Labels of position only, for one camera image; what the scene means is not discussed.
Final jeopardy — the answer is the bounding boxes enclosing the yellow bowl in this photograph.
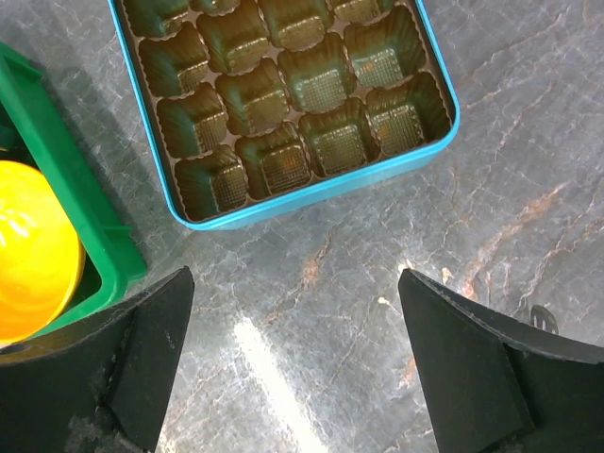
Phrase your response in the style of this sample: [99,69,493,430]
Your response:
[1,160,86,345]

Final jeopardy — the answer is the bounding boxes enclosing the metal tongs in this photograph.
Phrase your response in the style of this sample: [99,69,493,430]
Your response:
[529,305,559,335]

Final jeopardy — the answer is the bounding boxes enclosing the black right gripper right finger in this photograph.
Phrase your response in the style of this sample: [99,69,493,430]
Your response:
[398,269,603,452]

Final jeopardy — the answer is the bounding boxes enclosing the brown plastic chocolate insert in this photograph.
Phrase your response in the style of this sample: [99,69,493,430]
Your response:
[117,0,455,223]

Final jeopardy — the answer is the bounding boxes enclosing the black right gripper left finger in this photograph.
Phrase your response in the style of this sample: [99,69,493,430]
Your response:
[1,267,194,452]

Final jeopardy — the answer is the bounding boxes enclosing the green plastic crate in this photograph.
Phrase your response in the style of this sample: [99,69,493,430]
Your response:
[1,45,147,340]

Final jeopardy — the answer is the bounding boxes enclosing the blue chocolate tin box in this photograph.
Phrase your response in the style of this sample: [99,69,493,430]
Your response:
[106,0,461,231]

